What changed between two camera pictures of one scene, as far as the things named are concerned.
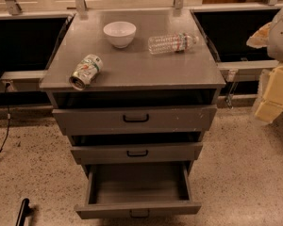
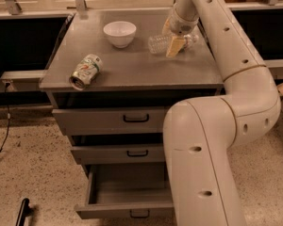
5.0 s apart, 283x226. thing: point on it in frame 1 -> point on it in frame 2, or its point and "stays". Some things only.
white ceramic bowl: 120,33 stays
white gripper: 281,38 -> 183,24
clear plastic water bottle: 170,42 stays
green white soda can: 86,71 stays
